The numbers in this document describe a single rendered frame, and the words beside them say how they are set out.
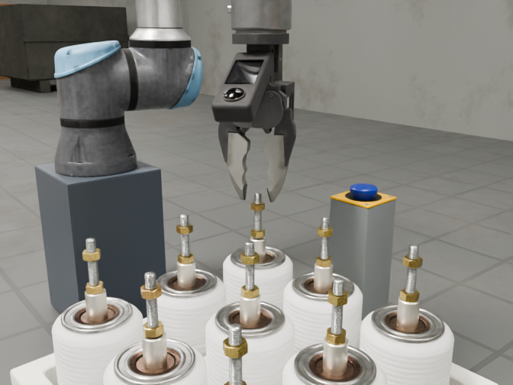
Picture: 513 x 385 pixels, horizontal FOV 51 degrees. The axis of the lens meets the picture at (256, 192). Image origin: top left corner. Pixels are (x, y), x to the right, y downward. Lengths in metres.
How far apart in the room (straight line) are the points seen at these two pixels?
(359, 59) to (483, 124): 0.97
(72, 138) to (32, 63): 4.58
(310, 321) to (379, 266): 0.23
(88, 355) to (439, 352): 0.35
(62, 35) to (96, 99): 4.70
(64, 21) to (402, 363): 5.35
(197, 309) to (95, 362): 0.13
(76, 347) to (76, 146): 0.50
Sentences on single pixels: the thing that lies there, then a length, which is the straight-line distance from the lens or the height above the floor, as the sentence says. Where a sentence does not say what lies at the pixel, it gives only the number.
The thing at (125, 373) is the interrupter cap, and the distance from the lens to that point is 0.53.
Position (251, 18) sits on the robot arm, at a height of 0.56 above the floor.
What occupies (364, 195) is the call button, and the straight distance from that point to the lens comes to 0.80.
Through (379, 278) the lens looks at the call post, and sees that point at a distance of 0.85.
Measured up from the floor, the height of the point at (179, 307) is 0.24.
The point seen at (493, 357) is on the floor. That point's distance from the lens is 1.08.
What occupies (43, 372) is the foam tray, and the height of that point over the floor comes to 0.18.
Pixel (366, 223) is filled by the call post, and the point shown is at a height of 0.29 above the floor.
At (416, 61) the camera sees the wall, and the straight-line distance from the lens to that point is 3.47.
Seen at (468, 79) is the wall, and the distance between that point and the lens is 3.28.
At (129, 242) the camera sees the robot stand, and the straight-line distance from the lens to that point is 1.05.
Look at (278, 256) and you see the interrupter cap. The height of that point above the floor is 0.25.
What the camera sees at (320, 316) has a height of 0.24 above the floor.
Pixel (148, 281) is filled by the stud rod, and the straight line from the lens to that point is 0.50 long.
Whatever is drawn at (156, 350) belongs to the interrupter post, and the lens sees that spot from 0.52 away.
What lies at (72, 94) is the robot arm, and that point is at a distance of 1.02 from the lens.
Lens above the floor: 0.55
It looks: 16 degrees down
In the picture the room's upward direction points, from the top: straight up
